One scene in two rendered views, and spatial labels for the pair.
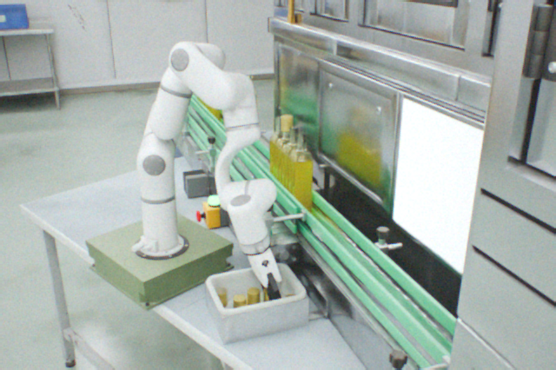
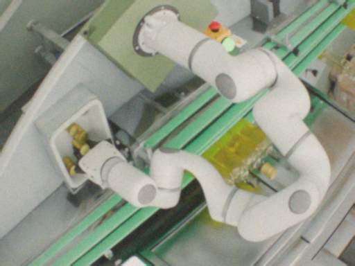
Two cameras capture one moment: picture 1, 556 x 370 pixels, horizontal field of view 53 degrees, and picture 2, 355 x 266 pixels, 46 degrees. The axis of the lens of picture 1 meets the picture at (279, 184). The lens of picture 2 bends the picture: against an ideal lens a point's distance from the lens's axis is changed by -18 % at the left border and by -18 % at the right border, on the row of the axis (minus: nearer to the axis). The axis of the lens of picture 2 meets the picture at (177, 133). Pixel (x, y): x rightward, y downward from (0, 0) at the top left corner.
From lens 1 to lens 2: 1.02 m
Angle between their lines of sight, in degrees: 38
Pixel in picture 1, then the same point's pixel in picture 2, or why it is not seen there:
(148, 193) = (200, 59)
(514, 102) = not seen: outside the picture
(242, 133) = (217, 215)
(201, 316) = (66, 85)
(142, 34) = not seen: outside the picture
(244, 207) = (135, 201)
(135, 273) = (113, 29)
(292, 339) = (41, 167)
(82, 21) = not seen: outside the picture
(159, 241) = (152, 41)
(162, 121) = (268, 122)
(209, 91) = (255, 222)
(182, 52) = (304, 208)
